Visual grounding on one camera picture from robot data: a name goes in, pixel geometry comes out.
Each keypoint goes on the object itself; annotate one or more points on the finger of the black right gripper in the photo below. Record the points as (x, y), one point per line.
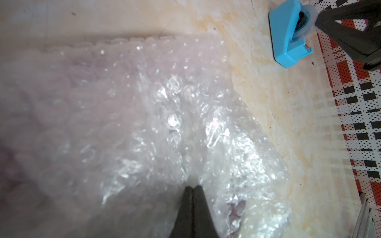
(363, 46)

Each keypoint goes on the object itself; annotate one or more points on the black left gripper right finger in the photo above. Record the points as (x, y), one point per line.
(203, 226)

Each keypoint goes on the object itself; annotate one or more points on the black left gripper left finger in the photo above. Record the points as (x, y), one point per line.
(183, 227)

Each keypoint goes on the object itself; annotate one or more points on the clear bubble wrap sheet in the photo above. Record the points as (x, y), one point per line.
(100, 141)

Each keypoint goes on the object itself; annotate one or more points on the clear tape roll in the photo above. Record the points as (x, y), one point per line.
(306, 21)

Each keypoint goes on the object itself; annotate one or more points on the blue tape dispenser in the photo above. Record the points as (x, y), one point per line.
(283, 20)

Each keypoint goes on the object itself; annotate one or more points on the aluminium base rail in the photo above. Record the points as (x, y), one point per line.
(365, 225)

